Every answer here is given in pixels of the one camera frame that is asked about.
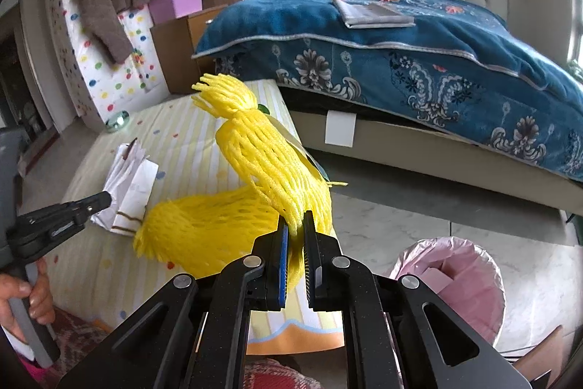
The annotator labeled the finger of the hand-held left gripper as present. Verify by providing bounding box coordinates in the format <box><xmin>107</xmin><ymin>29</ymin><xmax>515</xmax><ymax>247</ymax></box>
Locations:
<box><xmin>17</xmin><ymin>191</ymin><xmax>113</xmax><ymax>236</ymax></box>

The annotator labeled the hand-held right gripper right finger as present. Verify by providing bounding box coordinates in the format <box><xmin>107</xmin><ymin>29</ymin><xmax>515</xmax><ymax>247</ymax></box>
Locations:
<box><xmin>303</xmin><ymin>210</ymin><xmax>535</xmax><ymax>389</ymax></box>

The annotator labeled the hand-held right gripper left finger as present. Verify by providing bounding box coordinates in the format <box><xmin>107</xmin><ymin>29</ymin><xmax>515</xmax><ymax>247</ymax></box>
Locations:
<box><xmin>57</xmin><ymin>219</ymin><xmax>291</xmax><ymax>389</ymax></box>

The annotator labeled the white paper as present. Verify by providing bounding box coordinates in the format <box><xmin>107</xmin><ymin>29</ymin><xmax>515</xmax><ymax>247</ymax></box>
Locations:
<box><xmin>90</xmin><ymin>138</ymin><xmax>159</xmax><ymax>237</ymax></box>

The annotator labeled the yellow foam net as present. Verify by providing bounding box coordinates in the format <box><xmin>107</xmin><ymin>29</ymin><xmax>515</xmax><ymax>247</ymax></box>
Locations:
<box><xmin>133</xmin><ymin>73</ymin><xmax>349</xmax><ymax>280</ymax></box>

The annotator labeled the bin with pink bag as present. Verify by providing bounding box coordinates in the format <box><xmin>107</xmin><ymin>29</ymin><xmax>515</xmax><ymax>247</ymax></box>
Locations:
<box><xmin>387</xmin><ymin>236</ymin><xmax>506</xmax><ymax>346</ymax></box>

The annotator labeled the person's left hand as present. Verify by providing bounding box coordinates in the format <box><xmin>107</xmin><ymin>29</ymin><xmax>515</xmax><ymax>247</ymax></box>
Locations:
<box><xmin>0</xmin><ymin>258</ymin><xmax>56</xmax><ymax>342</ymax></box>

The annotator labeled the shiny round lid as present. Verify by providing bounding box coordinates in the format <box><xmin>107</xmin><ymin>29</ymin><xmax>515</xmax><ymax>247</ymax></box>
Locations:
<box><xmin>106</xmin><ymin>110</ymin><xmax>132</xmax><ymax>131</ymax></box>

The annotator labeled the red patterned cloth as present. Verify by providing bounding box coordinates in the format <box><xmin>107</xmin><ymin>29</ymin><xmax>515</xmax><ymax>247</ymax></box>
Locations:
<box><xmin>0</xmin><ymin>307</ymin><xmax>329</xmax><ymax>389</ymax></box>

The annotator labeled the pink paper piece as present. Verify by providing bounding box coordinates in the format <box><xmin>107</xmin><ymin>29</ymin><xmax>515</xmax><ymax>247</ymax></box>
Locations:
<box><xmin>412</xmin><ymin>259</ymin><xmax>461</xmax><ymax>294</ymax></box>

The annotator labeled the striped yellow tablecloth table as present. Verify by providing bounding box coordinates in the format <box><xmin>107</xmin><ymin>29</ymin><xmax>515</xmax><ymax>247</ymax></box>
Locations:
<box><xmin>48</xmin><ymin>79</ymin><xmax>344</xmax><ymax>355</ymax></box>

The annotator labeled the beige upholstered bed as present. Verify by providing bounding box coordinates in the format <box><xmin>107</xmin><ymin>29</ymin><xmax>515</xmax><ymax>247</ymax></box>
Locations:
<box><xmin>282</xmin><ymin>0</ymin><xmax>583</xmax><ymax>230</ymax></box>

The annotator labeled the white rectangular tag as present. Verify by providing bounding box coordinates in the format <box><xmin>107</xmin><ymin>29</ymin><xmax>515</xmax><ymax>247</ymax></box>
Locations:
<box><xmin>325</xmin><ymin>110</ymin><xmax>357</xmax><ymax>147</ymax></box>

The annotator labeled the polka dot mattress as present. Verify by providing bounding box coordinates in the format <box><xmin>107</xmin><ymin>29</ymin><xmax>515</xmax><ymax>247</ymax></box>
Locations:
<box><xmin>43</xmin><ymin>0</ymin><xmax>167</xmax><ymax>132</ymax></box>

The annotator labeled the wooden nightstand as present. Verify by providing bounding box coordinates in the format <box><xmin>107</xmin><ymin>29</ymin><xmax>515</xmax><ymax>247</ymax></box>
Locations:
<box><xmin>150</xmin><ymin>4</ymin><xmax>231</xmax><ymax>96</ymax></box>

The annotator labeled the pink storage box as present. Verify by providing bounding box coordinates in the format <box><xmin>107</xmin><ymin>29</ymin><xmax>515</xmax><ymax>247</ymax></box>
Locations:
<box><xmin>148</xmin><ymin>0</ymin><xmax>203</xmax><ymax>25</ymax></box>

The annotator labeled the blue floral blanket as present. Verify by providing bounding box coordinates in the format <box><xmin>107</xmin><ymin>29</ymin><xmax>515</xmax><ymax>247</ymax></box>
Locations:
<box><xmin>191</xmin><ymin>0</ymin><xmax>583</xmax><ymax>182</ymax></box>

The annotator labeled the grey folded cloth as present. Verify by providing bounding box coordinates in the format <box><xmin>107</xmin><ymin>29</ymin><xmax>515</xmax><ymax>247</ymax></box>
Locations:
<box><xmin>332</xmin><ymin>0</ymin><xmax>416</xmax><ymax>29</ymax></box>

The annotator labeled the window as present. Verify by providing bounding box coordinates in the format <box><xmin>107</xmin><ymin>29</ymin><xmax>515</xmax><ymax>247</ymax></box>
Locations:
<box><xmin>565</xmin><ymin>0</ymin><xmax>583</xmax><ymax>71</ymax></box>

